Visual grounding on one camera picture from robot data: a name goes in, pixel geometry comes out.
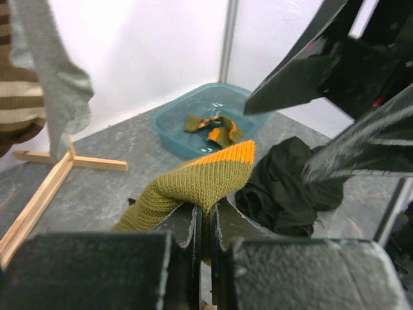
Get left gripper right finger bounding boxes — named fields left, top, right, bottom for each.
left=210, top=200, right=412, bottom=309

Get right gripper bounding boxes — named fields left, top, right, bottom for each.
left=244, top=0, right=412, bottom=182

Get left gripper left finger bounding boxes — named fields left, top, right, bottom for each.
left=1, top=203, right=202, bottom=309

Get olive striped sock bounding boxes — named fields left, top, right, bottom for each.
left=184, top=115, right=245, bottom=149
left=110, top=140, right=256, bottom=266

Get olive striped sock front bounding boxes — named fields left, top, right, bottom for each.
left=184, top=115, right=245, bottom=149

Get grey sock black stripes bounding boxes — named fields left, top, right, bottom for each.
left=8, top=0, right=94, bottom=161

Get black garment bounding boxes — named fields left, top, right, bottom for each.
left=235, top=137, right=348, bottom=238

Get blue plastic basin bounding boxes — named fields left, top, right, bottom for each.
left=151, top=83, right=270, bottom=160

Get brown beige striped sock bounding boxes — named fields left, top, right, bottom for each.
left=1, top=1, right=46, bottom=156

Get wooden drying rack frame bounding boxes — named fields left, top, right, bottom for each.
left=1, top=136, right=128, bottom=269

